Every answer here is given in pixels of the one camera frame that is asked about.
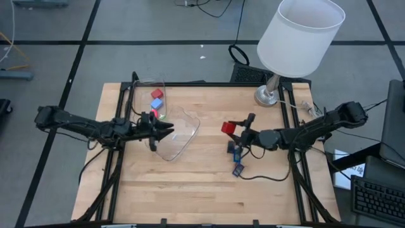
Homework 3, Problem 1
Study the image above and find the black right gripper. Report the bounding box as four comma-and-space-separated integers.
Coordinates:
227, 113, 282, 155

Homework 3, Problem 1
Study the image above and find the translucent lamp cord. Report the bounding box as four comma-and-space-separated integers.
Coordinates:
275, 99, 321, 120

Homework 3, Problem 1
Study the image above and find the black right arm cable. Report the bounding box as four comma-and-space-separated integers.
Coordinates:
237, 146, 292, 182

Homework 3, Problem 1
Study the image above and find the yellow floor cable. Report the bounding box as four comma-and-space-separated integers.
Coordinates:
0, 31, 31, 72

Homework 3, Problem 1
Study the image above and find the black coiled floor cable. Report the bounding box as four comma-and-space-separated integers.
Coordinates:
227, 0, 251, 67

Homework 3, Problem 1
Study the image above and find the white shade table lamp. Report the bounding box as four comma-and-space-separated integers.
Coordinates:
254, 0, 346, 108

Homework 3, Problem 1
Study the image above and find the black keyboard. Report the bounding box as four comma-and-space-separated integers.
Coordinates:
350, 174, 405, 227

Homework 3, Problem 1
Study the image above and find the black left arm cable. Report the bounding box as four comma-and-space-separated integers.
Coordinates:
78, 146, 108, 185

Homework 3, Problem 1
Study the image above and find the white floor cable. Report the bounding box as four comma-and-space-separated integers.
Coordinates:
0, 0, 16, 63

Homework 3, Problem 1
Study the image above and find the white paper sheet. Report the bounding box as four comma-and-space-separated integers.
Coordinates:
332, 149, 366, 191

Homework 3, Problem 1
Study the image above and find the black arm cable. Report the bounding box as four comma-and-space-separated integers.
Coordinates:
78, 146, 108, 185
237, 146, 292, 182

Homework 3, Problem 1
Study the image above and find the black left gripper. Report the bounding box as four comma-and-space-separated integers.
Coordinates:
126, 111, 175, 152

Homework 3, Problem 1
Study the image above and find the grey floor cable cover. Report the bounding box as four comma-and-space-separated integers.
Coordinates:
0, 70, 34, 82
12, 0, 69, 9

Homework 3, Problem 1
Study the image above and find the dark grey laptop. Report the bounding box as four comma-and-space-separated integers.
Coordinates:
378, 79, 405, 170

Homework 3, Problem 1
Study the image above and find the clear plastic bin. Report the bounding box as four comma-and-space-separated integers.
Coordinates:
132, 75, 201, 162

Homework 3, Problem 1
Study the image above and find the black perforated case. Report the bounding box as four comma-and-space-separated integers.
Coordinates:
230, 62, 313, 89

